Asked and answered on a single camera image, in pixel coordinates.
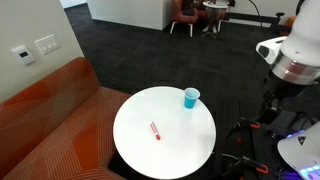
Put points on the white light switch plate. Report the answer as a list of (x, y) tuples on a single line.
[(47, 44)]

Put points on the red marker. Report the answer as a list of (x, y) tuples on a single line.
[(154, 130)]

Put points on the white wall outlets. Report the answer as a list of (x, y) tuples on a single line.
[(23, 55)]

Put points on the small round white table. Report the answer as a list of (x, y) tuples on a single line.
[(215, 5)]

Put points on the orange patterned sofa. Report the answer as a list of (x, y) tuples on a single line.
[(50, 126)]

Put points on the white counter block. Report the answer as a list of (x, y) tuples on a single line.
[(133, 11)]

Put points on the light blue plastic cup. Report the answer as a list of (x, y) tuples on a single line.
[(190, 100)]

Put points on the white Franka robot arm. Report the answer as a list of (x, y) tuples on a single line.
[(300, 43)]

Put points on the orange chair with white legs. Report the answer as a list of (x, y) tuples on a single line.
[(185, 16)]

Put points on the seated person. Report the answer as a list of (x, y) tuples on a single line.
[(211, 15)]

